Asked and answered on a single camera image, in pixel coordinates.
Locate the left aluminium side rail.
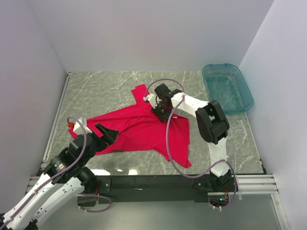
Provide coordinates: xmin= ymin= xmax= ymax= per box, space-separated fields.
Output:
xmin=40 ymin=71 xmax=72 ymax=170

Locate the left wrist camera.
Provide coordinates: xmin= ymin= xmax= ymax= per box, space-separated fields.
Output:
xmin=67 ymin=117 xmax=92 ymax=135

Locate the red t shirt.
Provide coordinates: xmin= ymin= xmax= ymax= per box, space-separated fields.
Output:
xmin=68 ymin=83 xmax=192 ymax=168

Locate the teal plastic basin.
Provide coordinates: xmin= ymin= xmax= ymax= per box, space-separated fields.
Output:
xmin=202 ymin=63 xmax=254 ymax=115

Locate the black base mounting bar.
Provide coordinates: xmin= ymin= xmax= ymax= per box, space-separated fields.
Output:
xmin=84 ymin=174 xmax=238 ymax=203

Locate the aluminium frame rail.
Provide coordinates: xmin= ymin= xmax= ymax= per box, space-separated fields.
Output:
xmin=25 ymin=174 xmax=280 ymax=196

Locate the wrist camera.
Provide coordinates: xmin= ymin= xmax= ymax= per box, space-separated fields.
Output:
xmin=67 ymin=117 xmax=92 ymax=135
xmin=143 ymin=93 xmax=157 ymax=107

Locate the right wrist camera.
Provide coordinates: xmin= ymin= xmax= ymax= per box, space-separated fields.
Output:
xmin=143 ymin=93 xmax=157 ymax=107

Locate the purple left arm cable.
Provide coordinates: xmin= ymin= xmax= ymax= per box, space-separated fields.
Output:
xmin=0 ymin=116 xmax=116 ymax=228

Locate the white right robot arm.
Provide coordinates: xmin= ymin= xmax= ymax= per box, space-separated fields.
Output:
xmin=143 ymin=84 xmax=236 ymax=192

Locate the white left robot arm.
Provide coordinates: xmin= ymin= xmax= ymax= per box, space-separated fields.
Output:
xmin=0 ymin=124 xmax=119 ymax=230

